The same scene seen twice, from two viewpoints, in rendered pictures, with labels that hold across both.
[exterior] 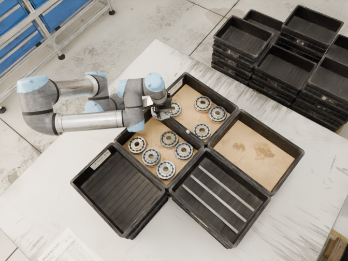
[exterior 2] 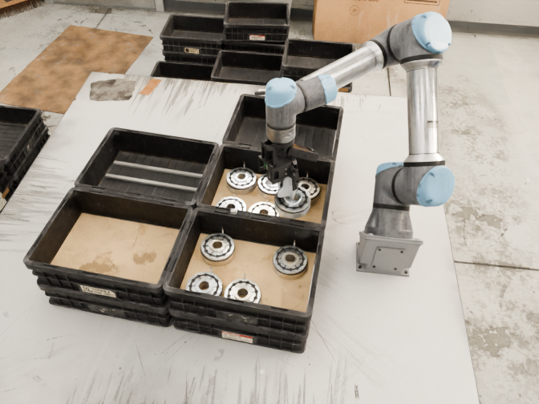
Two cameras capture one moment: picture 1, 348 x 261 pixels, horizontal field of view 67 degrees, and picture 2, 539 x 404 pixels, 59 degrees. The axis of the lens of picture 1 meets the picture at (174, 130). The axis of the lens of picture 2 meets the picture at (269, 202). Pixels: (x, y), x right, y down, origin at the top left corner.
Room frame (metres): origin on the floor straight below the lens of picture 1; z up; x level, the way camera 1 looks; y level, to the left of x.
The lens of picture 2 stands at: (1.38, -0.59, 2.02)
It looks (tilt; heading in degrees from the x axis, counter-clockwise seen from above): 48 degrees down; 140
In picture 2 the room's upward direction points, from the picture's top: 2 degrees clockwise
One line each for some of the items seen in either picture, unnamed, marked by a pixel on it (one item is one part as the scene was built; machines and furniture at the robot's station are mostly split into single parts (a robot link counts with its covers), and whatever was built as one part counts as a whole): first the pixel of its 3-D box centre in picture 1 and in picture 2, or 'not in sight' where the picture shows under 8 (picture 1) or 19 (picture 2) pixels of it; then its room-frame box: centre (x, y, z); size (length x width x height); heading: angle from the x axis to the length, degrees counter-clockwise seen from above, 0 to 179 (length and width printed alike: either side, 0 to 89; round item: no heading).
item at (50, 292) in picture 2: not in sight; (123, 266); (0.45, -0.40, 0.76); 0.40 x 0.30 x 0.12; 41
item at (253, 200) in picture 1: (217, 196); (152, 176); (0.25, -0.17, 0.87); 0.40 x 0.30 x 0.11; 41
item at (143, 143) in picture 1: (136, 144); (305, 187); (0.60, 0.22, 0.86); 0.10 x 0.10 x 0.01
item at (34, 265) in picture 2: (255, 149); (112, 236); (0.45, -0.40, 0.92); 0.40 x 0.30 x 0.02; 41
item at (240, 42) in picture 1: (238, 54); not in sight; (1.54, -0.67, 0.37); 0.40 x 0.30 x 0.45; 46
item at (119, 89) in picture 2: not in sight; (111, 88); (-0.53, 0.02, 0.71); 0.22 x 0.19 x 0.01; 46
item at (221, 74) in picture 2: not in sight; (249, 90); (-0.60, 0.86, 0.31); 0.40 x 0.30 x 0.34; 46
